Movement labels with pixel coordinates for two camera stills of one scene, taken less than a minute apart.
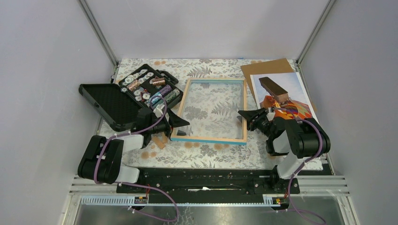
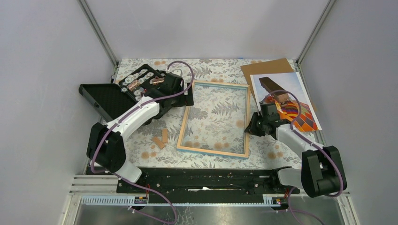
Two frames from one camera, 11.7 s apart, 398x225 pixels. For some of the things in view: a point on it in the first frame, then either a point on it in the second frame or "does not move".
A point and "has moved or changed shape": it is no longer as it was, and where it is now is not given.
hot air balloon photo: (284, 93) does not move
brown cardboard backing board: (278, 66) does not move
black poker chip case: (121, 104) does not move
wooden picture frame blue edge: (208, 111) has moved or changed shape
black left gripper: (174, 121) -> (186, 100)
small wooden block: (164, 138) does not move
